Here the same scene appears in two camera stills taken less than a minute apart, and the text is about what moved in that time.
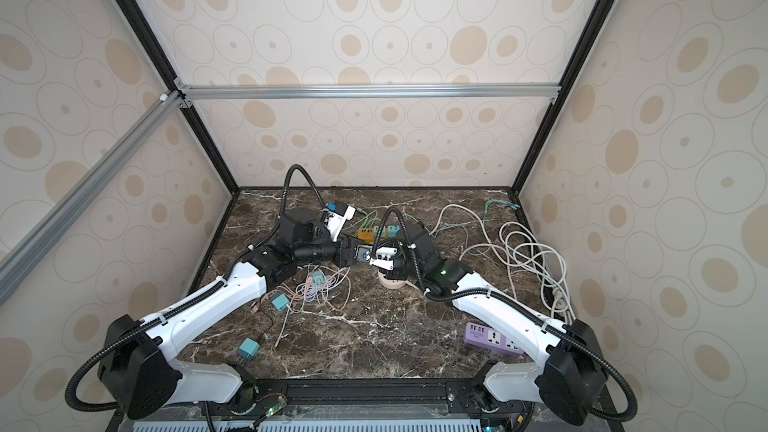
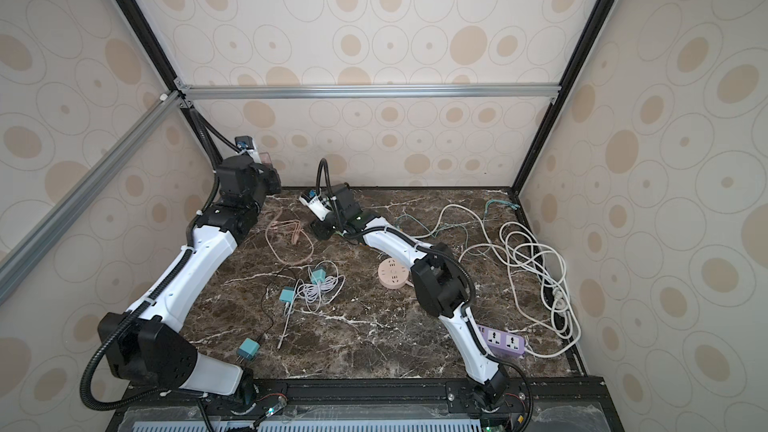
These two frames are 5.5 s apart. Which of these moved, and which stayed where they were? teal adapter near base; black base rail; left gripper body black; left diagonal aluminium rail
Moved: left gripper body black
Stayed: teal adapter near base; left diagonal aluminium rail; black base rail
